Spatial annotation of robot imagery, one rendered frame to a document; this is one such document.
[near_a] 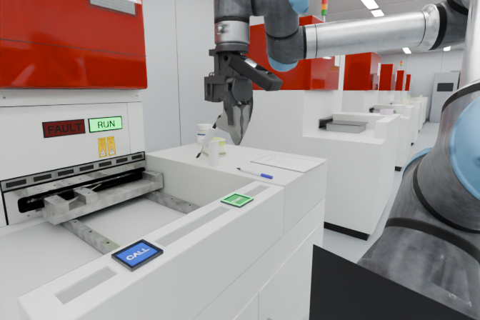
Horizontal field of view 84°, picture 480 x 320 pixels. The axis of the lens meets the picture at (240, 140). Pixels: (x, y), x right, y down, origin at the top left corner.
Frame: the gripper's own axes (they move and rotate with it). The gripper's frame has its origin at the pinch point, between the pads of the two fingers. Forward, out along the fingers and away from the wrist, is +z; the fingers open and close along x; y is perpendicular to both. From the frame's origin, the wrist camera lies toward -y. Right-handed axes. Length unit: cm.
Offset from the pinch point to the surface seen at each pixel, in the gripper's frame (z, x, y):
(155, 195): 26, -8, 43
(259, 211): 16.7, -2.3, -3.9
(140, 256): 14.2, 26.3, -0.3
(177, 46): -61, -165, 207
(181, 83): -19, -168, 207
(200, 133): 8, -40, 51
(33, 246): 29, 28, 46
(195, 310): 27.3, 18.8, -3.9
